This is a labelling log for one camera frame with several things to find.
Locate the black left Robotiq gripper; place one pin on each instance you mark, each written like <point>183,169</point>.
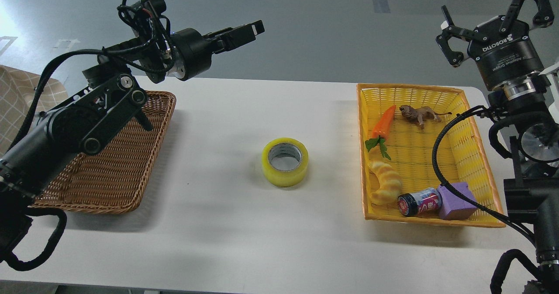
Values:
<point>192,52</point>

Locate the red soda can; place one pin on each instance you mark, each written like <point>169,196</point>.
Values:
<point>412,204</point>

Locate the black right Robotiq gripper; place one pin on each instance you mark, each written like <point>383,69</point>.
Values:
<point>502,51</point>

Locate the beige checkered cloth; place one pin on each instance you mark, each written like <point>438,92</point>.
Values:
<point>17,90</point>

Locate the purple foam block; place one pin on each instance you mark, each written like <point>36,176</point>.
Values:
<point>453,207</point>

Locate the orange toy carrot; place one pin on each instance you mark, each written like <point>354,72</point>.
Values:
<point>381,132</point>

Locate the brown toy lion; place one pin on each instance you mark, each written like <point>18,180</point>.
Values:
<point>418,115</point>

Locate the yellow tape roll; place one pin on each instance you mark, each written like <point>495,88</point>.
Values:
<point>284,147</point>

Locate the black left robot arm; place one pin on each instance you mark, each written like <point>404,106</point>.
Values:
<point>89,120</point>

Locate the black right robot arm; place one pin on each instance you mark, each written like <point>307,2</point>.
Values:
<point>523,130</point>

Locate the brown wicker basket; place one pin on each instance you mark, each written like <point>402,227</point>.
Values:
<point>115,180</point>

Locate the yellow toy croissant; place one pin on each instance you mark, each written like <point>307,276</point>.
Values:
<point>390,183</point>

